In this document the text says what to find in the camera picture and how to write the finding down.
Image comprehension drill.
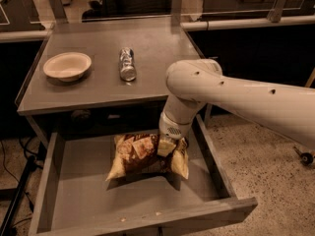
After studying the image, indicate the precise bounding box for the open grey top drawer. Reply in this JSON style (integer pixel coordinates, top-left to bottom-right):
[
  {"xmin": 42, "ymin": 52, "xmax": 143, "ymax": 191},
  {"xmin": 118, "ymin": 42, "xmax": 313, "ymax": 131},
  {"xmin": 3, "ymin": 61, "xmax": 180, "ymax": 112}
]
[{"xmin": 29, "ymin": 117, "xmax": 257, "ymax": 236}]

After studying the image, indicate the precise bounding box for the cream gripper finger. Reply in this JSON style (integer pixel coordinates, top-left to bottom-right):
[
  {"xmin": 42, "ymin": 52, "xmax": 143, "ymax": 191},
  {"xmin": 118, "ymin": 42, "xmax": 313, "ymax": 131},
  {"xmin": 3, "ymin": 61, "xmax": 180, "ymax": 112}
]
[{"xmin": 157, "ymin": 135, "xmax": 177, "ymax": 157}]

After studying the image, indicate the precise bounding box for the silver drink can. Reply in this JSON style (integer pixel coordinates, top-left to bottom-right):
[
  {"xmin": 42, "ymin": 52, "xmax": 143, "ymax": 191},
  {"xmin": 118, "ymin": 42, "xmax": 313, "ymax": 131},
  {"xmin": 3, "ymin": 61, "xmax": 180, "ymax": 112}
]
[{"xmin": 118, "ymin": 47, "xmax": 137, "ymax": 82}]

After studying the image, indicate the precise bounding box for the grey counter cabinet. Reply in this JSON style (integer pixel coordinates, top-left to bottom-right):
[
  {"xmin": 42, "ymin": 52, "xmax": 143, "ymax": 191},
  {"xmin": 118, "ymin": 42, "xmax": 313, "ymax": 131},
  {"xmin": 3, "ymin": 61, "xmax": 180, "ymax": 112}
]
[{"xmin": 17, "ymin": 29, "xmax": 203, "ymax": 145}]

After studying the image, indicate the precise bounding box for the brown chip bag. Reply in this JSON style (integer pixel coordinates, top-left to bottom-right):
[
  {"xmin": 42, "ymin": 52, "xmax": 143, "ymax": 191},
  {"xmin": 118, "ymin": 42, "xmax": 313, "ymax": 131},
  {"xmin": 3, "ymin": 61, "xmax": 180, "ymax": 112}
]
[{"xmin": 106, "ymin": 133, "xmax": 189, "ymax": 181}]

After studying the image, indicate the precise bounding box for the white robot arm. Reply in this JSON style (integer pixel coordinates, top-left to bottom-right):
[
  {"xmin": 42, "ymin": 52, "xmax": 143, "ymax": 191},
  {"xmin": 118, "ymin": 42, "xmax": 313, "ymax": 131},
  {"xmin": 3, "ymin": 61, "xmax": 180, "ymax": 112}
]
[{"xmin": 158, "ymin": 59, "xmax": 315, "ymax": 150}]

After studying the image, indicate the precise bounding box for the wheeled cart base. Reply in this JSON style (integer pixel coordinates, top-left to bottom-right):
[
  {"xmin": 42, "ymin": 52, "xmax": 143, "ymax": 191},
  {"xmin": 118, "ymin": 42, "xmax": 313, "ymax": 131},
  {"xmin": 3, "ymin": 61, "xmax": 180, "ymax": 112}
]
[{"xmin": 293, "ymin": 147, "xmax": 315, "ymax": 166}]

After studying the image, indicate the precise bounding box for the person in dark clothes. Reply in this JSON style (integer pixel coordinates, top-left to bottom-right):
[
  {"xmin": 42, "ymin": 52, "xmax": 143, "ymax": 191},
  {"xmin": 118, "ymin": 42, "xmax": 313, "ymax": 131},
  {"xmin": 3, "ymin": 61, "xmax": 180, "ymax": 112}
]
[{"xmin": 82, "ymin": 0, "xmax": 171, "ymax": 21}]

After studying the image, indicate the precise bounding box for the white horizontal rail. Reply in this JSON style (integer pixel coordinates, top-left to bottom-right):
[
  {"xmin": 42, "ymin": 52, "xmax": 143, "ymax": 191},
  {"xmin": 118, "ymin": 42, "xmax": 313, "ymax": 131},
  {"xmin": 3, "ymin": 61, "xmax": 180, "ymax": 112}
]
[{"xmin": 0, "ymin": 15, "xmax": 315, "ymax": 42}]

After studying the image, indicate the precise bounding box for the black floor cable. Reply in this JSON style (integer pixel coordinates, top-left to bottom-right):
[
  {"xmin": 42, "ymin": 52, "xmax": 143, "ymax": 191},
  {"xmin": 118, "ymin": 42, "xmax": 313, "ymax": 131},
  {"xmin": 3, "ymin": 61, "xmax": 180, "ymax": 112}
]
[{"xmin": 0, "ymin": 138, "xmax": 35, "ymax": 214}]

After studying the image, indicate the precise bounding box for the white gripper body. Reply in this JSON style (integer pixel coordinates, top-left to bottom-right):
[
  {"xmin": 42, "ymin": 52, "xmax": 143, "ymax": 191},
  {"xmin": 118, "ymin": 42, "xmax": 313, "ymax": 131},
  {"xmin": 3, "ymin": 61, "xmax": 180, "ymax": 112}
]
[{"xmin": 158, "ymin": 94, "xmax": 206, "ymax": 140}]

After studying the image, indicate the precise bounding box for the black floor pole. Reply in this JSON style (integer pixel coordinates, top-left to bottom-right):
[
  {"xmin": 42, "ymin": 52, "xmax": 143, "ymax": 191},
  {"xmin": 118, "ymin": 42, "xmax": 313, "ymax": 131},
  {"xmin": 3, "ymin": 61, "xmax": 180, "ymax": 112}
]
[{"xmin": 0, "ymin": 155, "xmax": 35, "ymax": 236}]

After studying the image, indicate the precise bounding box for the white paper bowl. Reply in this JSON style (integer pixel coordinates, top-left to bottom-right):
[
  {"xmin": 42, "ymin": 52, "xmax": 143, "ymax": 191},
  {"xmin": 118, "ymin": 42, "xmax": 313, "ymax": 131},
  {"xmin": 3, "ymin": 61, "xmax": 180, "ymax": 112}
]
[{"xmin": 43, "ymin": 52, "xmax": 92, "ymax": 82}]

